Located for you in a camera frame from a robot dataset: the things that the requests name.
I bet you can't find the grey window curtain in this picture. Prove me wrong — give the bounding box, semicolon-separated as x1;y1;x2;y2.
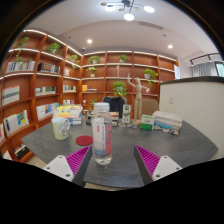
191;61;218;78

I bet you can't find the flat round red coaster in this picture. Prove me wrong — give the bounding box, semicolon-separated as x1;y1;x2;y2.
75;134;94;147

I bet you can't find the small green white box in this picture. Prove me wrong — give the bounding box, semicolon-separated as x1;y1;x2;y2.
139;114;156;131

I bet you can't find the yellow striped mug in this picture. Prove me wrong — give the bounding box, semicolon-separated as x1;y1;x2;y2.
50;116;71;141

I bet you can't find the branched ceiling lamp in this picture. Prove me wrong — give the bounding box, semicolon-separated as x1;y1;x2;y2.
100;0;156;22

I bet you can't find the black track light rail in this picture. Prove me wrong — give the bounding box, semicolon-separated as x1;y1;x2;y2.
189;52;221;66

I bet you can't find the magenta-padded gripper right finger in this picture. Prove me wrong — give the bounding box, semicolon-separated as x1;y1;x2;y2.
133;144;183;186

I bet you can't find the wooden artist mannequin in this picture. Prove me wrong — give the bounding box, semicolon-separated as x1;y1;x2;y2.
126;73;151;126

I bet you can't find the clear plastic water bottle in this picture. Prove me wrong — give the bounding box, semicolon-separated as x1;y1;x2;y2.
91;102;113;167

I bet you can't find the tall green white carton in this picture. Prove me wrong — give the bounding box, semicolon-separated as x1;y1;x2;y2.
121;104;132;125

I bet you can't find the wooden shelf unit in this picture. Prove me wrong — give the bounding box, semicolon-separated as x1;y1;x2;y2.
0;28;179;164

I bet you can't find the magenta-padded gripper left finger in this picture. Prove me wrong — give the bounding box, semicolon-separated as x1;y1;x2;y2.
43;145;94;187

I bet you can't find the ceiling air vent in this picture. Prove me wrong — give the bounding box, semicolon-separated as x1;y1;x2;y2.
138;20;164;31

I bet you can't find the white counter with dark top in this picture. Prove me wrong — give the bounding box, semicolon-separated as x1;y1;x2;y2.
158;76;224;161

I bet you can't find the beige chair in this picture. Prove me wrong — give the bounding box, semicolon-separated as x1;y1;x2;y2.
141;98;160;117

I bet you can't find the colourful book stack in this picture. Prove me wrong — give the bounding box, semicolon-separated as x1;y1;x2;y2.
53;104;84;127

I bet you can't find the dark blue office chair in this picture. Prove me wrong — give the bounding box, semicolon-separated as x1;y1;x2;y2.
102;96;126;118

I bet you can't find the dark book stack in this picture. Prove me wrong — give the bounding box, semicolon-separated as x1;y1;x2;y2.
83;109;120;128

